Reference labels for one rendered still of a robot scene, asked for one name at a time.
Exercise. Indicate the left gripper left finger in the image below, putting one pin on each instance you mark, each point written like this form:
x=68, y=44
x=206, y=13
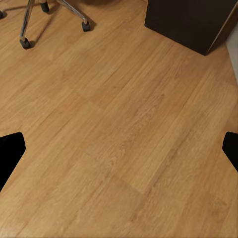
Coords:
x=12, y=148

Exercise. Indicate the cabinet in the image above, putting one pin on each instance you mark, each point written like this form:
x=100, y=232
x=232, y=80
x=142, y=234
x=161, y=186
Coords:
x=192, y=23

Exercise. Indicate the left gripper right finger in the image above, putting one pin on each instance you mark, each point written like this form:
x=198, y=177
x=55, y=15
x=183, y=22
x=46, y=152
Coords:
x=230, y=148

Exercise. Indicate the swivel chair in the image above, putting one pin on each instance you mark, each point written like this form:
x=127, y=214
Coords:
x=24, y=41

